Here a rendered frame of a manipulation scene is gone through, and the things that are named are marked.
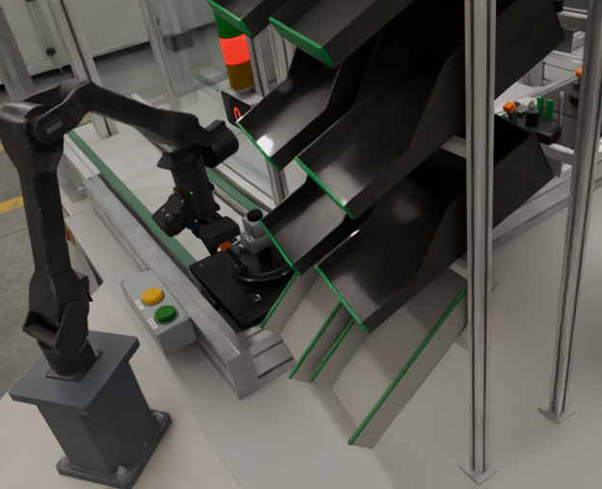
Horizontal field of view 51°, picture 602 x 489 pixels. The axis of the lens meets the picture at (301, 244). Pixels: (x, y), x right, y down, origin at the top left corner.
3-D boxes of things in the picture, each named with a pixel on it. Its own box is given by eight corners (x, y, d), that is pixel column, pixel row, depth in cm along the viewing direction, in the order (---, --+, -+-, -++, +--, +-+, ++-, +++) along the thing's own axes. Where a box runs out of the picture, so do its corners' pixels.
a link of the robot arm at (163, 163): (172, 160, 99) (212, 134, 104) (148, 154, 102) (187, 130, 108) (183, 197, 103) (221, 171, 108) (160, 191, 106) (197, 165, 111)
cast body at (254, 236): (252, 255, 119) (245, 224, 115) (241, 245, 122) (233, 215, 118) (289, 236, 122) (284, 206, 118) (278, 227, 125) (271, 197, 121)
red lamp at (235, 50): (232, 66, 120) (226, 41, 118) (220, 61, 124) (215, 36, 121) (254, 58, 122) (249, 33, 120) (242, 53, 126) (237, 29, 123)
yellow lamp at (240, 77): (237, 91, 123) (232, 67, 121) (226, 85, 127) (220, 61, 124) (259, 82, 125) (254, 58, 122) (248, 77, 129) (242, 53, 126)
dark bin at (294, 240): (300, 277, 84) (269, 244, 80) (267, 231, 95) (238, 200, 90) (460, 139, 84) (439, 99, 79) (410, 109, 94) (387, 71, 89)
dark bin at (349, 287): (369, 335, 73) (337, 301, 69) (322, 277, 84) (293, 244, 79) (554, 178, 73) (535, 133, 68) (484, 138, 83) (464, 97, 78)
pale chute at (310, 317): (311, 384, 95) (288, 378, 93) (280, 333, 105) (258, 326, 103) (418, 233, 88) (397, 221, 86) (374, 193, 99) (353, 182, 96)
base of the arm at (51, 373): (44, 376, 95) (27, 348, 92) (69, 346, 100) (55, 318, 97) (82, 383, 93) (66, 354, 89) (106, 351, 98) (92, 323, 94)
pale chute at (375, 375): (372, 450, 84) (349, 445, 82) (331, 385, 94) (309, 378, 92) (500, 282, 77) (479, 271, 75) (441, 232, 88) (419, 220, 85)
